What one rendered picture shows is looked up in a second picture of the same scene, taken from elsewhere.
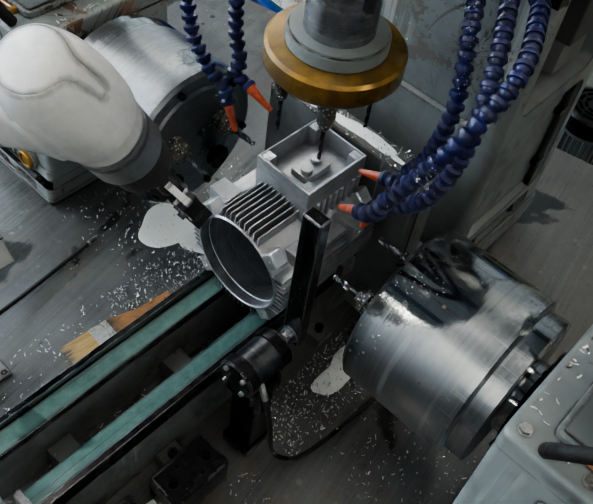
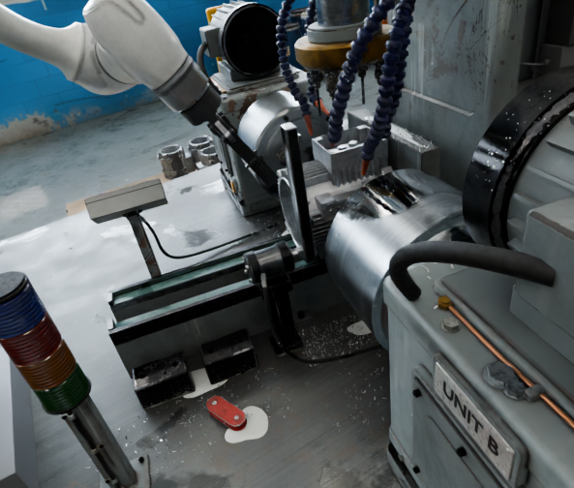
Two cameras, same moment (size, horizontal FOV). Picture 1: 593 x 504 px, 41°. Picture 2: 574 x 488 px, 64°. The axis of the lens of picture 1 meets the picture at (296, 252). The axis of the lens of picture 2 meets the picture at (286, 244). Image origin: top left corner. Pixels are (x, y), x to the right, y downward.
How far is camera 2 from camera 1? 0.63 m
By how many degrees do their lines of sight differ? 34
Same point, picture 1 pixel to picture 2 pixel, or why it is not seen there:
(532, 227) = not seen: outside the picture
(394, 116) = (432, 131)
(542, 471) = (407, 315)
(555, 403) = (449, 267)
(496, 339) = (418, 224)
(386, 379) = (342, 271)
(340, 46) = (333, 24)
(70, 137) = (118, 46)
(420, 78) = (443, 91)
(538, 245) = not seen: outside the picture
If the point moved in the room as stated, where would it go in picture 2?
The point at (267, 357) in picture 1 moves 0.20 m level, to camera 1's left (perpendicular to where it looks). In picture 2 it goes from (271, 255) to (191, 231)
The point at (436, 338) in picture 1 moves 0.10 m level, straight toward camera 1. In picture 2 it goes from (373, 228) to (318, 259)
